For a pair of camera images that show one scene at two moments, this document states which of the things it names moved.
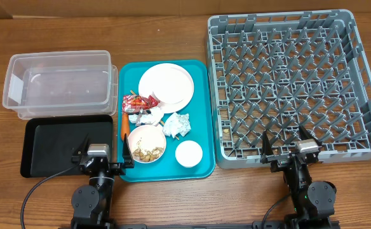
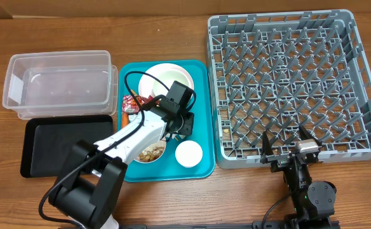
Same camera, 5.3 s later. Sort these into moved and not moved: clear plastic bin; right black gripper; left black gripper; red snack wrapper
Moved: left black gripper
Not moved: right black gripper; clear plastic bin; red snack wrapper
